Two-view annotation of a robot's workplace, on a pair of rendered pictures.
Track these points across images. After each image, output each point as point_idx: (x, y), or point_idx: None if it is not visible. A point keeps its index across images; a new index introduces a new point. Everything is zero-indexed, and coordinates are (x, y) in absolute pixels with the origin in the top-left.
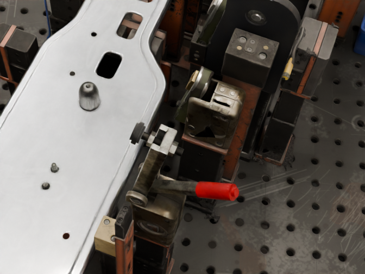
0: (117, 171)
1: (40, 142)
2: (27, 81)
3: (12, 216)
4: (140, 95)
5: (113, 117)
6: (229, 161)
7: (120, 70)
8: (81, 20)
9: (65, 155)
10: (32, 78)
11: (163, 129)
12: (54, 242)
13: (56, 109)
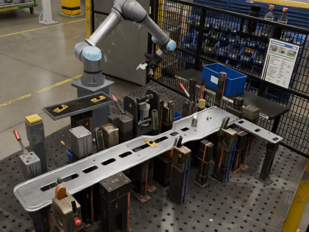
0: (193, 114)
1: (208, 123)
2: (207, 133)
3: (219, 117)
4: (180, 122)
5: (189, 121)
6: None
7: (182, 127)
8: (186, 138)
9: (203, 120)
10: (205, 132)
11: (191, 79)
12: (212, 112)
13: (202, 126)
